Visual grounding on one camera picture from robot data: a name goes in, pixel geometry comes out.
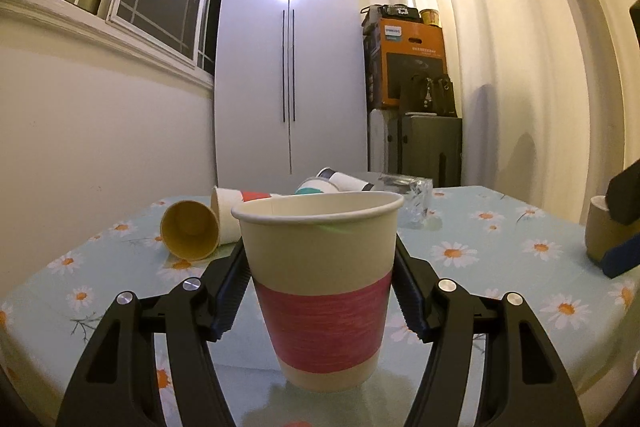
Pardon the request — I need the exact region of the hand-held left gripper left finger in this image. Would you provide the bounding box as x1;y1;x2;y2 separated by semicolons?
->
55;241;251;427

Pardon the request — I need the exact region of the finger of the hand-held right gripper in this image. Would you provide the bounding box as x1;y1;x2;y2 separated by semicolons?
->
601;238;640;279
606;157;640;226

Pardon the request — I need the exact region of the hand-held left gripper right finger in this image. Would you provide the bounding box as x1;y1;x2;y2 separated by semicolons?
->
392;241;587;427

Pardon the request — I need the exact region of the beige paper cup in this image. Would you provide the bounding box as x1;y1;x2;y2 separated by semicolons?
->
584;195;627;264

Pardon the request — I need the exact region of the yellow paper cup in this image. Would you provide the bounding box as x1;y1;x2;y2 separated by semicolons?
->
160;200;221;261

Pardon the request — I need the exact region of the white red band paper cup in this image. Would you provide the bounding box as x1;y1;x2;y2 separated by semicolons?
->
210;186;287;246

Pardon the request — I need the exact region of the clear plastic cup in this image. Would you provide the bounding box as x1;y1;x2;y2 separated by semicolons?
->
377;173;434;228

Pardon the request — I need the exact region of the black band paper cup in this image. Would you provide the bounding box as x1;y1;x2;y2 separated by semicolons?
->
317;167;376;193

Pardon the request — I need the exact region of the teal band paper cup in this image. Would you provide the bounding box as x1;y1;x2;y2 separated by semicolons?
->
294;177;342;196

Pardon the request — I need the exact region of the floral tablecloth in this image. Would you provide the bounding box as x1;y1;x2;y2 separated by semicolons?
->
0;184;640;427

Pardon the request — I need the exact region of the dark grey suitcase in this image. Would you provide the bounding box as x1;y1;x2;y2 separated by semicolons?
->
397;114;464;188

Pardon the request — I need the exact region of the cream curtain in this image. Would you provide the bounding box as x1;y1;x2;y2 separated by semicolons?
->
387;0;640;228

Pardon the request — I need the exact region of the white wardrobe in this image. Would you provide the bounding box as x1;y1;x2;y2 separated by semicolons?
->
214;0;372;178

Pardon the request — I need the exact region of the orange cardboard box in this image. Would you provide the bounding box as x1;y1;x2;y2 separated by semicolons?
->
362;18;447;110

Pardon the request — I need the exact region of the black case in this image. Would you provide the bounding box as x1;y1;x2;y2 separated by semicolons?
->
361;3;421;24

